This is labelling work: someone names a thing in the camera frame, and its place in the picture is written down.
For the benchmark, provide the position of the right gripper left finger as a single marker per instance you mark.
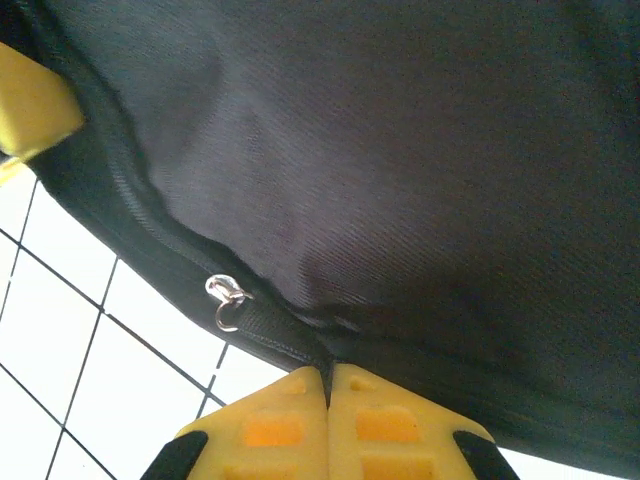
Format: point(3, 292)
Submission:
point(270, 430)

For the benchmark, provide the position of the black backpack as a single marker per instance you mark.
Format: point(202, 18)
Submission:
point(400, 150)

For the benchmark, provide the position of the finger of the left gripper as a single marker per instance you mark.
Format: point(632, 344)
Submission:
point(30, 110)
point(9, 172)

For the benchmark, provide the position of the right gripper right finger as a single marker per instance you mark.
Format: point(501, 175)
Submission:
point(390, 425)

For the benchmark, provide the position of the silver zipper slider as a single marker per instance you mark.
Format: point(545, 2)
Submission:
point(220, 287)

